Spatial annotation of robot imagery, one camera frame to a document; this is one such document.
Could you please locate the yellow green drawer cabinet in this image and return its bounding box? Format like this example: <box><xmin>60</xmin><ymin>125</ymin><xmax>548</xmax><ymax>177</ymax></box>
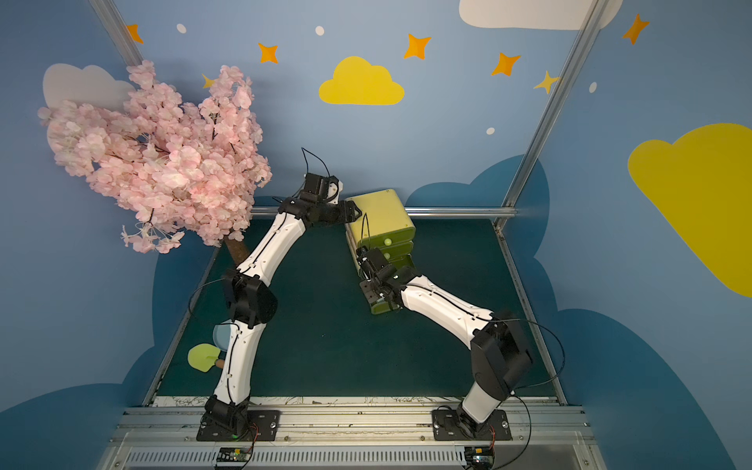
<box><xmin>346</xmin><ymin>189</ymin><xmax>415</xmax><ymax>240</ymax></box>

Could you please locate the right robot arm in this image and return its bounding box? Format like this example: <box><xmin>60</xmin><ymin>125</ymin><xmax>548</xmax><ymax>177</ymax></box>
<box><xmin>356</xmin><ymin>248</ymin><xmax>535</xmax><ymax>431</ymax></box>

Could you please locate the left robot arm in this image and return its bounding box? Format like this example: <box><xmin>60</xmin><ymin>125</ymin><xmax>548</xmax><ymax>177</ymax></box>
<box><xmin>207</xmin><ymin>198</ymin><xmax>362</xmax><ymax>414</ymax></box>

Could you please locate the pink cherry blossom tree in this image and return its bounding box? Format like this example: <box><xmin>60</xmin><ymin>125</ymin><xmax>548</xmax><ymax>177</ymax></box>
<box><xmin>38</xmin><ymin>61</ymin><xmax>272</xmax><ymax>254</ymax></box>

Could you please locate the green yellow brush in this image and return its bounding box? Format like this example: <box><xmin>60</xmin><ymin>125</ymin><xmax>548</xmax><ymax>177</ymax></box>
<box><xmin>187</xmin><ymin>344</ymin><xmax>224</xmax><ymax>373</ymax></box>

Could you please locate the right controller board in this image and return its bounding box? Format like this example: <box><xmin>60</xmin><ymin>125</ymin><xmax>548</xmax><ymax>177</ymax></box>
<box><xmin>463</xmin><ymin>446</ymin><xmax>495</xmax><ymax>470</ymax></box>

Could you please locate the controller board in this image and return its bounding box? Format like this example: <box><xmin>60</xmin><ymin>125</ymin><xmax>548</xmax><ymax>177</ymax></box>
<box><xmin>215</xmin><ymin>446</ymin><xmax>252</xmax><ymax>468</ymax></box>
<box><xmin>463</xmin><ymin>446</ymin><xmax>495</xmax><ymax>470</ymax></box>

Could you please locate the left controller board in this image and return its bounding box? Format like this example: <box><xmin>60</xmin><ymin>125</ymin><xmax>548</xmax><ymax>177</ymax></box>
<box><xmin>215</xmin><ymin>446</ymin><xmax>252</xmax><ymax>468</ymax></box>

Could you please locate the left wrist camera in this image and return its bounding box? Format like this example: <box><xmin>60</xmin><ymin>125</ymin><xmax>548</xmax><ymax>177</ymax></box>
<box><xmin>299</xmin><ymin>174</ymin><xmax>342</xmax><ymax>205</ymax></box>

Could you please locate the back aluminium rail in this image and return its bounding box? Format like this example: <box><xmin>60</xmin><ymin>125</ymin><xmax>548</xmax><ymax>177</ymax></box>
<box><xmin>251</xmin><ymin>204</ymin><xmax>518</xmax><ymax>221</ymax></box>

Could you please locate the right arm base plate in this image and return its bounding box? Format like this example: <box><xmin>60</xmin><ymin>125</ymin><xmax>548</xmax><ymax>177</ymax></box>
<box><xmin>431</xmin><ymin>407</ymin><xmax>512</xmax><ymax>442</ymax></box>

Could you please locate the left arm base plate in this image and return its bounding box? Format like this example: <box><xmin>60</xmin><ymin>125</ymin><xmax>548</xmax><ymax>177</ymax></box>
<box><xmin>196</xmin><ymin>409</ymin><xmax>281</xmax><ymax>442</ymax></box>

